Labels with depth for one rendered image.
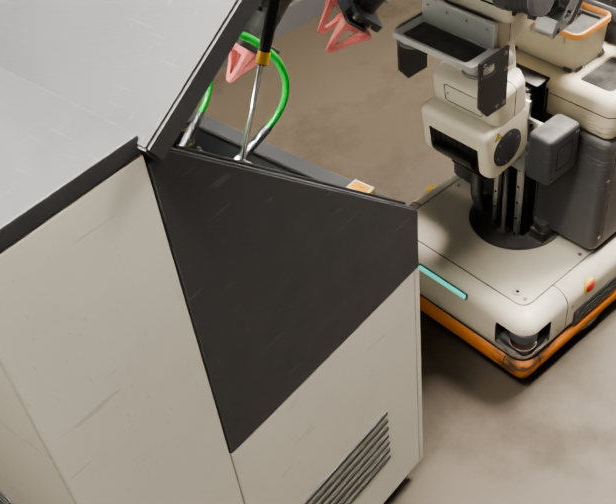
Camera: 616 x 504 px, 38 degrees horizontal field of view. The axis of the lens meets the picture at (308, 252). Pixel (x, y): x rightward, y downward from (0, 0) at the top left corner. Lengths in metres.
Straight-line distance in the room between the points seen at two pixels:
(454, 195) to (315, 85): 1.25
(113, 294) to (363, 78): 2.83
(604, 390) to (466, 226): 0.62
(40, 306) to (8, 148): 0.20
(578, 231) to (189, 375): 1.50
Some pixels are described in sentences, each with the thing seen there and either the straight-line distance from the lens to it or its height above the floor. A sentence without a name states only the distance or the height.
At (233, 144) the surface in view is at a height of 0.95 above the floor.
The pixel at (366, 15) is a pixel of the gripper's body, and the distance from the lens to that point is 1.55.
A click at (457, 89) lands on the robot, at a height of 0.87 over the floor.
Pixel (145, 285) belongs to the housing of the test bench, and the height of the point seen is 1.28.
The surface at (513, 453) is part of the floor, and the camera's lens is 2.56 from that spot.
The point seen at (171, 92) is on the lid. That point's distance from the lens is 1.13.
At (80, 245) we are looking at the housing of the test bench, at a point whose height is 1.41.
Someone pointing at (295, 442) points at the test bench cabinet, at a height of 0.65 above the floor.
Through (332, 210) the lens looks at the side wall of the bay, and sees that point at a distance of 1.52.
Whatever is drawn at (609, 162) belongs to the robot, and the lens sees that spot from 2.45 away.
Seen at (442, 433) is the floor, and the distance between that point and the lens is 2.58.
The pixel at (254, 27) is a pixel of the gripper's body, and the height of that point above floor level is 1.30.
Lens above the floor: 2.13
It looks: 43 degrees down
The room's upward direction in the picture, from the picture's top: 8 degrees counter-clockwise
